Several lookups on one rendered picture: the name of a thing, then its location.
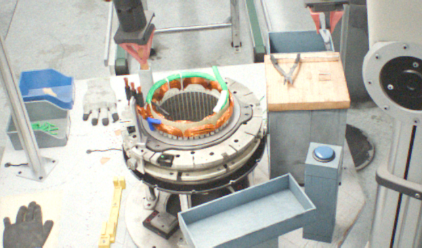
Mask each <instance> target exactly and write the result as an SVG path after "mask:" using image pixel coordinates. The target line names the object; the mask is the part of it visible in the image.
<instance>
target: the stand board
mask: <svg viewBox="0 0 422 248"><path fill-rule="evenodd" d="M273 55H274V57H275V58H289V57H296V56H297V54H273ZM338 55H339V52H319V53H303V54H301V57H306V56H338ZM267 58H270V55H265V56H264V66H265V75H266V93H267V104H268V111H282V110H319V109H337V108H350V98H349V93H348V91H347V86H346V83H345V77H344V73H343V68H342V64H341V58H340V55H339V61H338V62H307V63H299V65H298V67H297V68H296V69H295V71H294V72H293V74H292V75H294V81H293V85H292V84H291V83H290V82H289V83H285V85H284V83H281V75H282V74H281V73H280V72H279V71H278V70H277V69H276V68H274V66H273V65H272V64H267ZM294 64H295V63H290V64H278V65H279V66H280V67H281V68H282V69H283V70H284V72H285V73H286V74H288V72H289V67H292V66H293V65H294ZM319 73H331V81H318V74H319Z"/></svg>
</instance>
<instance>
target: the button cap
mask: <svg viewBox="0 0 422 248"><path fill-rule="evenodd" d="M315 156H316V157H317V158H318V159H322V160H327V159H331V158H332V157H333V149H332V148H331V147H329V146H319V147H317V148H316V149H315Z"/></svg>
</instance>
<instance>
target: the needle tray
mask: <svg viewBox="0 0 422 248"><path fill-rule="evenodd" d="M178 216H179V226H180V229H181V231H182V233H183V235H184V237H185V239H186V241H187V243H188V244H189V246H190V248H279V236H282V235H284V234H287V233H289V232H292V231H295V230H298V229H300V228H303V227H305V226H307V225H309V224H312V223H315V220H316V208H315V205H314V204H313V202H311V201H310V200H309V198H308V197H307V196H306V194H305V193H304V192H303V190H302V189H301V187H300V186H299V184H298V183H297V181H296V180H295V179H294V178H293V177H292V176H291V175H290V174H289V173H288V174H286V175H283V176H279V177H278V178H273V179H271V180H268V181H266V182H262V183H260V184H256V185H254V186H252V187H250V188H247V189H244V190H242V191H239V192H235V193H233V194H230V195H227V196H224V197H220V198H218V199H215V200H213V201H209V202H207V203H203V204H201V205H199V206H197V207H194V208H191V209H187V210H185V211H182V212H179V213H178Z"/></svg>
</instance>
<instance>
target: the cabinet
mask: <svg viewBox="0 0 422 248"><path fill-rule="evenodd" d="M347 113H348V108H337V109H319V110H282V111H268V104H267V94H266V143H267V154H268V174H269V180H271V179H273V178H278V177H279V176H283V175H286V174H288V173H289V174H290V175H291V176H292V177H293V178H294V179H295V180H296V181H297V183H298V184H299V186H305V162H306V157H307V154H308V149H309V146H310V143H311V142H314V143H319V144H329V145H334V146H342V152H341V166H340V175H339V185H341V173H342V164H343V150H344V142H345V127H346V120H347Z"/></svg>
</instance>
